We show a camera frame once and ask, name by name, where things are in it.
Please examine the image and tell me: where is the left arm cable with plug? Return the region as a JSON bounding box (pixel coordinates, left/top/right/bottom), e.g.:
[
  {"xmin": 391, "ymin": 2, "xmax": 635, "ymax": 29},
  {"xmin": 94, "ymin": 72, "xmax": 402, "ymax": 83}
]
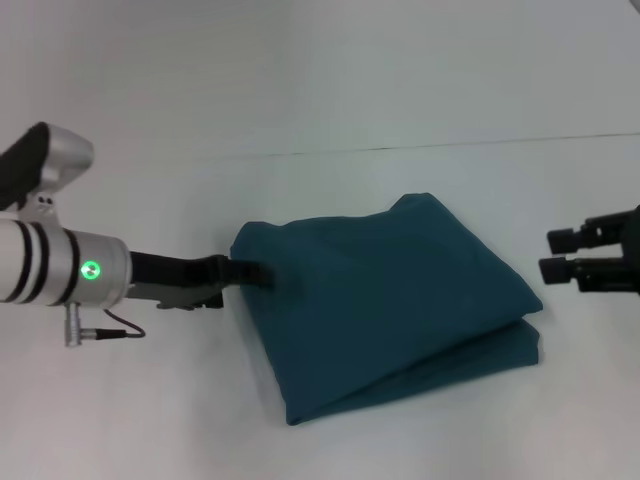
[{"xmin": 63, "ymin": 301, "xmax": 148, "ymax": 348}]

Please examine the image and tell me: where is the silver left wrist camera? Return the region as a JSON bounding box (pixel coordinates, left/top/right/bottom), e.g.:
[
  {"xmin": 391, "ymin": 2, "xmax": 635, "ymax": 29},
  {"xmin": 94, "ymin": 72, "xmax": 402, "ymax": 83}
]
[{"xmin": 0, "ymin": 121, "xmax": 96, "ymax": 214}]

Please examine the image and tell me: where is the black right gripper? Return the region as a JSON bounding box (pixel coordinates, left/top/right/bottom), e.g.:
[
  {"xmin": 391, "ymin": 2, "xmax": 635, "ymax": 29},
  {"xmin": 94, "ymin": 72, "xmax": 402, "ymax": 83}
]
[{"xmin": 538, "ymin": 203, "xmax": 640, "ymax": 297}]

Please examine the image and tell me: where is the teal blue t-shirt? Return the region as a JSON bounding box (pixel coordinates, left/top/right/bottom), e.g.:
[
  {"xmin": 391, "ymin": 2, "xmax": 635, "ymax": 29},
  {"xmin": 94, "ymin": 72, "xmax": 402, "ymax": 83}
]
[{"xmin": 230, "ymin": 192, "xmax": 545, "ymax": 428}]

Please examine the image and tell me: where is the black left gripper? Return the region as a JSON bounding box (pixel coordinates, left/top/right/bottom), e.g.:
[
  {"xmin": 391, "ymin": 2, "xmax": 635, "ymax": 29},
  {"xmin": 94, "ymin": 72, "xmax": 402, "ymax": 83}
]
[{"xmin": 127, "ymin": 250, "xmax": 278, "ymax": 312}]

